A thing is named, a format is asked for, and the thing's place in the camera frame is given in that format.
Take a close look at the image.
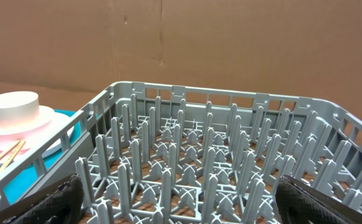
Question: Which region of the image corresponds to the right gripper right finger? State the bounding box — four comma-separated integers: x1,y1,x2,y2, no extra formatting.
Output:
275,175,362,224

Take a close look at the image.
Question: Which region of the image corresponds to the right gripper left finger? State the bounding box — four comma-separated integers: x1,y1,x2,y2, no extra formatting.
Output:
0,174,84,224

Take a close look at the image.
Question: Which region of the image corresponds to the wooden chopstick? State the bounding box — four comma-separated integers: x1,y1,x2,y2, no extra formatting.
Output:
0,139,22,175
0,140,26,173

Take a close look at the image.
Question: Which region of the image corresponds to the grey dishwasher rack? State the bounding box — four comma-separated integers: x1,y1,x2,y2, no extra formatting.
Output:
0,82,362,223

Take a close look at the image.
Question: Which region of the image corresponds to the teal serving tray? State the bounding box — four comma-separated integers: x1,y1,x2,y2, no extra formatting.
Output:
4,110,80,204

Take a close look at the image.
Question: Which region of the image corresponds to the white round plate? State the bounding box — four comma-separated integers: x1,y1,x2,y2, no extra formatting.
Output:
0,111,75,170

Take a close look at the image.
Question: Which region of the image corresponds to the pink shallow bowl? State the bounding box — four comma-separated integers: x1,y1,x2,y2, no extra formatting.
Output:
0,106,55,151

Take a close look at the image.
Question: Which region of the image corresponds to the cream cup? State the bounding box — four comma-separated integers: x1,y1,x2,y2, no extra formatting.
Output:
0,91,39,129

